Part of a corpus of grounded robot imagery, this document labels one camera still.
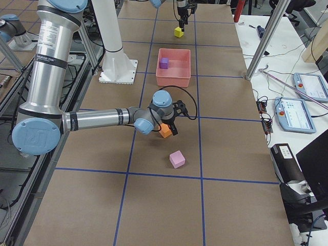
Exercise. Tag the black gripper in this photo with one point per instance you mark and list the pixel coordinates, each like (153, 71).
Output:
(169, 120)
(182, 10)

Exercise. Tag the orange foam block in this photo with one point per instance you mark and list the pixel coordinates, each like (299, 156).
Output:
(164, 130)

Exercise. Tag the purple foam block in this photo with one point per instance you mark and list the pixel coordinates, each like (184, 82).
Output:
(164, 63)

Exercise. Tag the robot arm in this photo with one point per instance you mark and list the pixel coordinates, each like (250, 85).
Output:
(177, 11)
(41, 122)

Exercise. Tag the pink plastic bin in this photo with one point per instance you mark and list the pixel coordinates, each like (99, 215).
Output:
(179, 71)

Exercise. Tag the yellow foam block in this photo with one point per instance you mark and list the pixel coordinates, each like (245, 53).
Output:
(178, 32)

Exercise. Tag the pink foam block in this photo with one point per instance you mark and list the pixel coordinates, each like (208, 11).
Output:
(177, 159)

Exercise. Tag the near teach pendant tablet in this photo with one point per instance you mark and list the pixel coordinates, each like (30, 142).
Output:
(293, 115)

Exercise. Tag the teach pendant tablet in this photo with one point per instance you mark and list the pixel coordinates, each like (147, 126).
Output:
(293, 115)
(312, 85)

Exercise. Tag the black box with label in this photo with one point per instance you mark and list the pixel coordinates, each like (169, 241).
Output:
(285, 164)

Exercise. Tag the far teach pendant tablet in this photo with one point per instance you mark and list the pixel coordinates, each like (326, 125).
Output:
(312, 85)

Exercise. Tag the metal reacher stick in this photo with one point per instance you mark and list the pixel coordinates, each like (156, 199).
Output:
(294, 89)

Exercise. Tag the black monitor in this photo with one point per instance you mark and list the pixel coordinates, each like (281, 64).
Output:
(313, 162)

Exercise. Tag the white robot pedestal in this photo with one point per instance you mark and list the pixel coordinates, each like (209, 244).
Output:
(117, 68)

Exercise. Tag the aluminium frame post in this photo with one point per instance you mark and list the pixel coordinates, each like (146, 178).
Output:
(272, 25)

